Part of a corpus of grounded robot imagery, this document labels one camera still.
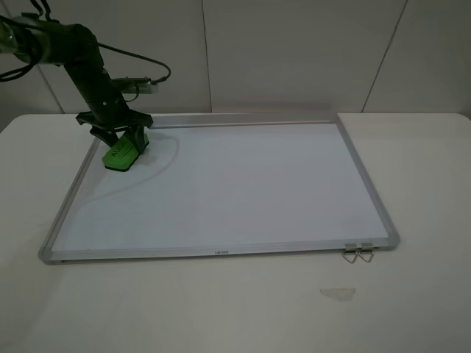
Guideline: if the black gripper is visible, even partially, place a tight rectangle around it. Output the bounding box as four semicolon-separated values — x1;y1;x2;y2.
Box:
76;97;153;154

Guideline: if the green whiteboard eraser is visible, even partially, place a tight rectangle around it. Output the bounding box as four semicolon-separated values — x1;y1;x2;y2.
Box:
102;135;141;172

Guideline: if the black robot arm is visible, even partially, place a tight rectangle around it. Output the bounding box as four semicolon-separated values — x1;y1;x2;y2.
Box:
1;13;153;154

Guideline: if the white aluminium-framed whiteboard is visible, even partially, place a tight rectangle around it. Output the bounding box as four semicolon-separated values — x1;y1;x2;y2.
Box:
38;112;400;265

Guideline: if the left metal hanging clip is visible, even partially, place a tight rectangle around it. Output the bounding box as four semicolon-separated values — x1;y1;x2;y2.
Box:
341;243;361;264

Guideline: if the metal hanging clip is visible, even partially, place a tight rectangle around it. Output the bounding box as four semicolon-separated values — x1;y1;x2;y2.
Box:
341;243;361;264
358;243;375;263

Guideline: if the right metal hanging clip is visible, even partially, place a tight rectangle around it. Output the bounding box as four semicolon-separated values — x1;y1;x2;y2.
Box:
358;243;375;263

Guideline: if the clear tape piece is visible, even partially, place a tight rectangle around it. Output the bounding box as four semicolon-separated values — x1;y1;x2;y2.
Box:
319;288;356;302

